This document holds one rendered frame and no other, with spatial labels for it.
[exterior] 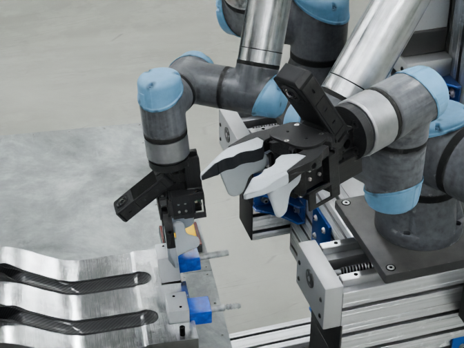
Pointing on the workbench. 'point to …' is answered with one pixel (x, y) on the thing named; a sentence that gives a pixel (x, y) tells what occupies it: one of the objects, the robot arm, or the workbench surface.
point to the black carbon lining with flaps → (67, 328)
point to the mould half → (92, 302)
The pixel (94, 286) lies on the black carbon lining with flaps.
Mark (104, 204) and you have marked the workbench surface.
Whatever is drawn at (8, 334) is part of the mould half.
